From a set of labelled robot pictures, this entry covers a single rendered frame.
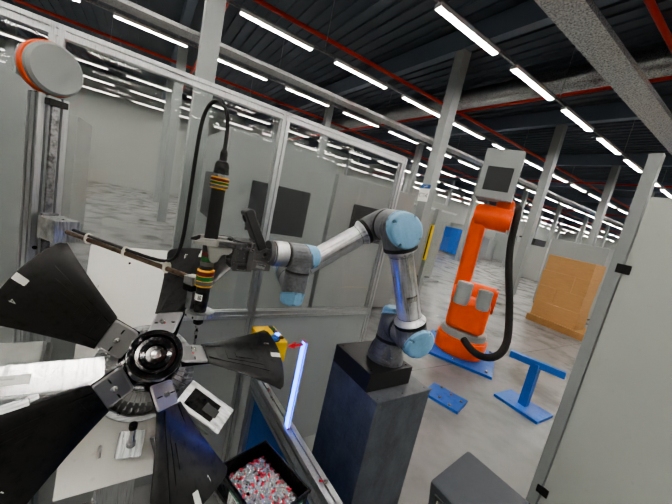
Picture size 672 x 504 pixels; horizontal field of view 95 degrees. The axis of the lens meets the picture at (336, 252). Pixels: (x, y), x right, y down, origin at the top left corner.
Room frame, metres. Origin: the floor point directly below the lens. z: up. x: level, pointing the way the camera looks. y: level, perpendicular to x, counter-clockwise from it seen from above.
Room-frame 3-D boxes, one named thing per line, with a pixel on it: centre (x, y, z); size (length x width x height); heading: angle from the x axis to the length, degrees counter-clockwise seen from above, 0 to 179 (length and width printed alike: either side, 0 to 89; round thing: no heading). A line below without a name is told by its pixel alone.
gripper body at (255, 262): (0.84, 0.23, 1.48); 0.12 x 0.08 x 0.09; 126
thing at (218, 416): (0.83, 0.30, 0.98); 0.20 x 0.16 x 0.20; 36
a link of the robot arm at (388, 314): (1.22, -0.30, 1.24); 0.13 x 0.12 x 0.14; 21
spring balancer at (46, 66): (1.01, 1.00, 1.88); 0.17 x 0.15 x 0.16; 126
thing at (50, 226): (0.98, 0.91, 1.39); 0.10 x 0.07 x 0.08; 71
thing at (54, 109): (1.00, 0.96, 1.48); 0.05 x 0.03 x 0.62; 161
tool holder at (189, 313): (0.78, 0.33, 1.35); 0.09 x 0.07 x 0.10; 71
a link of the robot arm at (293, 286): (0.95, 0.11, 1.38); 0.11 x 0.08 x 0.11; 21
